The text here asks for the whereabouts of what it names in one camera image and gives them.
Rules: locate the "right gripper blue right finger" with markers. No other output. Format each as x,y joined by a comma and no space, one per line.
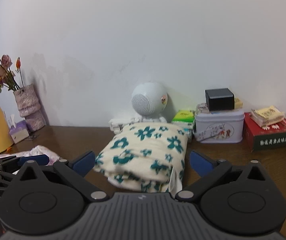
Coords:
201,163

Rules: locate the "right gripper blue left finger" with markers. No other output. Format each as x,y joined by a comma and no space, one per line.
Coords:
83,164

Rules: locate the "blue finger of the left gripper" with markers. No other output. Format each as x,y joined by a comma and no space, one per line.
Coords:
42,160

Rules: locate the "cream green-flower garment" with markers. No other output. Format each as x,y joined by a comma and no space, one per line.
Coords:
145,157

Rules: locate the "pink floral garment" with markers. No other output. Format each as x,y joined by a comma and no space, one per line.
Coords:
38,150

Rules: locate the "purple tissue box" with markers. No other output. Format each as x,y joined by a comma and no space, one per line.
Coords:
18,130

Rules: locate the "green white small boxes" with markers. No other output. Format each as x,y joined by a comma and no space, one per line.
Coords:
185,119

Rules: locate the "white power strip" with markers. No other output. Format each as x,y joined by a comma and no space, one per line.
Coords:
116,125

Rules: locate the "pink fuzzy vase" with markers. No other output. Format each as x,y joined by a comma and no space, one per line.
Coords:
29,107

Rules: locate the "red black box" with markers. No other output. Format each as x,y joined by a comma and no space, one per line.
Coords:
264,138

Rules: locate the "small black box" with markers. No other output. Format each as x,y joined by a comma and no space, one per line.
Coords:
221,99

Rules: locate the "yellow paper stack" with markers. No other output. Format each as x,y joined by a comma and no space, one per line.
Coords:
267,116

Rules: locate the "white robot figurine speaker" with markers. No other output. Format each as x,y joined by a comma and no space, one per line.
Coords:
149,100

